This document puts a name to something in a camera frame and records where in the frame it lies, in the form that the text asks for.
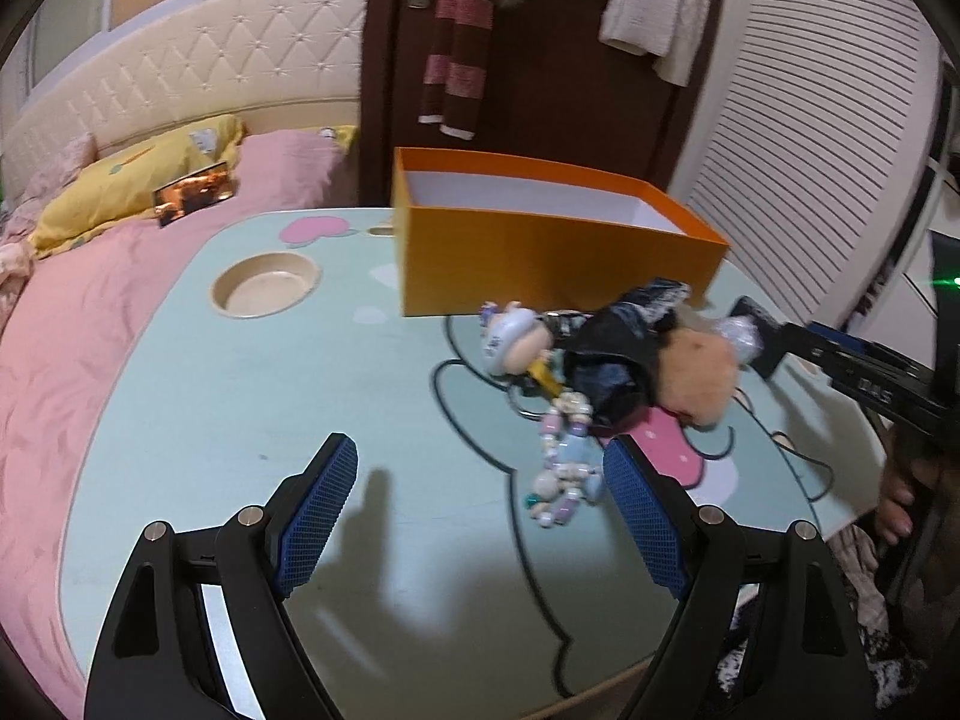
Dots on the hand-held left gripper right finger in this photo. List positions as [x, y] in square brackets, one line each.
[645, 517]

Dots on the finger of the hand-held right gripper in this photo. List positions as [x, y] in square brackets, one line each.
[772, 349]
[832, 335]

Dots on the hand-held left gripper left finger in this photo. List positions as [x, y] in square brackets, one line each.
[315, 510]

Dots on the clear plastic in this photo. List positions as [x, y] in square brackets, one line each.
[739, 336]

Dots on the brown plush toy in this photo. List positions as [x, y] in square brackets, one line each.
[697, 375]

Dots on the black lace doll dress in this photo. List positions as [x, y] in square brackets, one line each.
[607, 367]

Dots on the orange cardboard box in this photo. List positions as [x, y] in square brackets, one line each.
[540, 262]

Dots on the person's right hand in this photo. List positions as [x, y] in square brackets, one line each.
[896, 502]

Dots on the floral patterned cloth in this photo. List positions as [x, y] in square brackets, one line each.
[862, 562]

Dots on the white slatted blinds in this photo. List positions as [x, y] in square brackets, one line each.
[810, 127]

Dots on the dark brown door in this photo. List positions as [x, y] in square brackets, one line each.
[570, 105]

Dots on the smartphone with lit screen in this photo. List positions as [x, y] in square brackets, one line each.
[195, 191]

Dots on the pink pillow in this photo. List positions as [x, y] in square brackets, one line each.
[292, 165]

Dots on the white knitted sweater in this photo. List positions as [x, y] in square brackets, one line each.
[660, 7]

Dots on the small yellow printed pillow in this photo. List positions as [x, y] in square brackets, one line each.
[341, 136]

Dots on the large yellow pillow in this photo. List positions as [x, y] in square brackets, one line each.
[120, 187]

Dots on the pink fuzzy blanket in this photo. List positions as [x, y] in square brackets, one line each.
[45, 180]

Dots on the brown pink striped scarf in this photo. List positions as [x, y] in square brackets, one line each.
[465, 15]

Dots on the cream tufted headboard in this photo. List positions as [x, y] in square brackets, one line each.
[225, 45]

